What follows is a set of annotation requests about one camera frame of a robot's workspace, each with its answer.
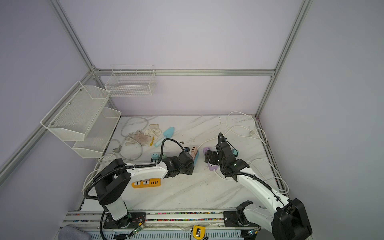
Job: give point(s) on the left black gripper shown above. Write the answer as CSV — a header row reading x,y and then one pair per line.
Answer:
x,y
191,167

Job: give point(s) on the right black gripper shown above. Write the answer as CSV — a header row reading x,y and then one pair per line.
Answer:
x,y
213,154

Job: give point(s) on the teal plug adapter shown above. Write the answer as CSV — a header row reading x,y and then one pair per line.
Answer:
x,y
235,152

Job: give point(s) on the purple power strip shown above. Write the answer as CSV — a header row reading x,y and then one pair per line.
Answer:
x,y
211,158

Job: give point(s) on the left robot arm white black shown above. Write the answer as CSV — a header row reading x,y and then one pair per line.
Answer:
x,y
108,185

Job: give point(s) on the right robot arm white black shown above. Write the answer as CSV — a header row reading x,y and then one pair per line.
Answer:
x,y
286,219

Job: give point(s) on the pink plug adapter near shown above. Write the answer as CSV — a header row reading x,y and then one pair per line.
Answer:
x,y
194,151

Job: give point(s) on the teal power strip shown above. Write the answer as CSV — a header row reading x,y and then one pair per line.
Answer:
x,y
196,158

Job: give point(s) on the teal adapter on black strip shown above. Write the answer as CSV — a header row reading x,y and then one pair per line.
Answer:
x,y
155,157

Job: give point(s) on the light blue brush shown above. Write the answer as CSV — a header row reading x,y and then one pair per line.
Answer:
x,y
166,134

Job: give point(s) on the orange power strip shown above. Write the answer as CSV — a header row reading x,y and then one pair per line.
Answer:
x,y
149,183

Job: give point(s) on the beige power strip bundle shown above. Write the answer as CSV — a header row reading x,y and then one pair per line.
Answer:
x,y
145,137

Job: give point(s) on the yellow tape measure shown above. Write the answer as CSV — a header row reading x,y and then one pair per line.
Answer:
x,y
198,233

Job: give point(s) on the white mesh two-tier shelf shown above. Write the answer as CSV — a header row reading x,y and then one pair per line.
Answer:
x,y
82,120

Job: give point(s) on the grey cloth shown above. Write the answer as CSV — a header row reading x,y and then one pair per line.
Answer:
x,y
73,233

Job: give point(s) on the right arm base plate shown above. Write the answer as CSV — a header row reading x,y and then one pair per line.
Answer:
x,y
240,219

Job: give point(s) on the aluminium rail base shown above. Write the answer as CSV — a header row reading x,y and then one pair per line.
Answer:
x,y
164,225

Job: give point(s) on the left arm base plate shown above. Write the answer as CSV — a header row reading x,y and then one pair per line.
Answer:
x,y
132,221

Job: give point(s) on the white wire basket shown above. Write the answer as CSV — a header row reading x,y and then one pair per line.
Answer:
x,y
131,81

